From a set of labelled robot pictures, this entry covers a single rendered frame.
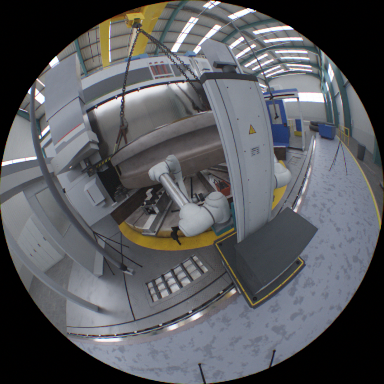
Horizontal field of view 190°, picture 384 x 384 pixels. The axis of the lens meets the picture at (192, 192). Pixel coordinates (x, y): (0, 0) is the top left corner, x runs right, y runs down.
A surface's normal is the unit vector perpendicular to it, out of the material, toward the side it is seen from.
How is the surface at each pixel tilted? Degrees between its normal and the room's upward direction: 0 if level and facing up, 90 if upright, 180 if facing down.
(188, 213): 26
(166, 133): 90
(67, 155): 90
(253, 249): 0
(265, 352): 0
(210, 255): 0
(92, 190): 90
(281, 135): 90
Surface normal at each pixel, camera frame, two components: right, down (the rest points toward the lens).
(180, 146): 0.05, 0.49
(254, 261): -0.32, -0.82
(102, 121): 0.52, 0.28
